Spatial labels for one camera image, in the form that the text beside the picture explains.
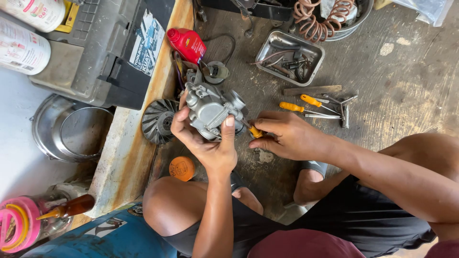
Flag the person's left hand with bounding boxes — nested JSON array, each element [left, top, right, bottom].
[[171, 90, 239, 177]]

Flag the person's right hand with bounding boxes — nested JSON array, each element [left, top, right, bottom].
[[248, 110, 335, 162]]

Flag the small yellow-handled screwdriver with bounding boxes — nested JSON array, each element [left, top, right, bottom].
[[240, 120, 267, 139]]

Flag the grey metal carburetor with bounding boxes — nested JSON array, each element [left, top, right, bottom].
[[184, 81, 250, 142]]

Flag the orange round lid container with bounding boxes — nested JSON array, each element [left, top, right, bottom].
[[169, 156, 196, 182]]

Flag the black sandal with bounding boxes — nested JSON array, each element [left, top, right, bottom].
[[283, 160, 329, 209], [229, 170, 249, 195]]

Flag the flat wooden stick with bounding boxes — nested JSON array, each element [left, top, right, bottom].
[[283, 85, 343, 97]]

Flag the black finned variator pulley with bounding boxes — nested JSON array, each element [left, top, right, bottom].
[[141, 98, 180, 145]]

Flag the heap of metal parts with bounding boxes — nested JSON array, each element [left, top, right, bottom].
[[251, 38, 316, 81]]

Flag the rectangular metal tray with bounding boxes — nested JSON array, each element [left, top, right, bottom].
[[255, 29, 326, 87]]

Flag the purple and yellow tool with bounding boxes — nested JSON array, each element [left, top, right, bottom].
[[173, 50, 187, 92]]

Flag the black shorts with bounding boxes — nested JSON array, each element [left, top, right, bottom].
[[161, 175, 437, 258]]

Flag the maroon shirt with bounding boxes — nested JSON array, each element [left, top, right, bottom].
[[247, 229, 459, 258]]

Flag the red oil bottle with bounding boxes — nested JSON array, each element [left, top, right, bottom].
[[166, 28, 207, 65]]

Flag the blue drum with stickers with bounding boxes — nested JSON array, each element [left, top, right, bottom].
[[21, 202, 179, 258]]

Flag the black metal machine part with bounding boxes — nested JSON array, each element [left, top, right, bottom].
[[193, 0, 299, 38]]

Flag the round metal basin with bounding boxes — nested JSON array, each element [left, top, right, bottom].
[[316, 0, 374, 42]]

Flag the round metal engine cover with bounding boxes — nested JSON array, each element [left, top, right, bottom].
[[30, 93, 115, 164]]

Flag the grey plastic toolbox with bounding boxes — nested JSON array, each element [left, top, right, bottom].
[[29, 0, 176, 111]]

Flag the brown bottle with yellow nozzle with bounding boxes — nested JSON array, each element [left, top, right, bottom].
[[35, 194, 96, 221]]

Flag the clear plastic bag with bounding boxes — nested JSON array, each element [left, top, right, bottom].
[[390, 0, 455, 28]]

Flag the glass jar with pink lid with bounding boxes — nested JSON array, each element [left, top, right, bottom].
[[0, 189, 74, 254]]

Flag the white spray can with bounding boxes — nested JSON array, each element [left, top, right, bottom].
[[0, 0, 66, 33], [0, 16, 52, 76]]

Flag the orange-handled screwdriver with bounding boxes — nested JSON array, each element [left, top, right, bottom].
[[300, 94, 342, 115], [279, 101, 342, 120]]

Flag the metal T-handle wrench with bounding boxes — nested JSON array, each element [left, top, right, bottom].
[[316, 93, 359, 130]]

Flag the round grey part with cable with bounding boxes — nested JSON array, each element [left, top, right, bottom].
[[200, 34, 236, 86]]

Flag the copper coiled air hose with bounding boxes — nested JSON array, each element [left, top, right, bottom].
[[293, 0, 356, 43]]

